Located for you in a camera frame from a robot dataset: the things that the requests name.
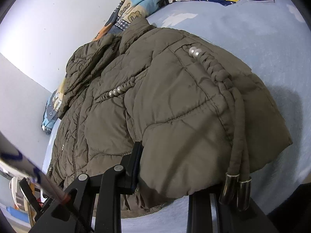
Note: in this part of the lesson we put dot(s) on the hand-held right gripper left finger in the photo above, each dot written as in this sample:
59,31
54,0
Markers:
136,157

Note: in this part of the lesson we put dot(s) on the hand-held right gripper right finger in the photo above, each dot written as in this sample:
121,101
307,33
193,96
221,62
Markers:
201,213

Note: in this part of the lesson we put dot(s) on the olive hooded puffer jacket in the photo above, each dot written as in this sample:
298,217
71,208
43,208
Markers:
170,102

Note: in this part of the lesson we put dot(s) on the patchwork cartoon quilt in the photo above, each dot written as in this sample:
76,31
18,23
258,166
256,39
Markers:
136,7

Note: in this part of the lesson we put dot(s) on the light blue cloud bed sheet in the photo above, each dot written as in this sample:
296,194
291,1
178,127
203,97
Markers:
267,41

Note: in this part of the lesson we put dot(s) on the white plastic frame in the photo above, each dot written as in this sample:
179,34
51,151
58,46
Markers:
14,191

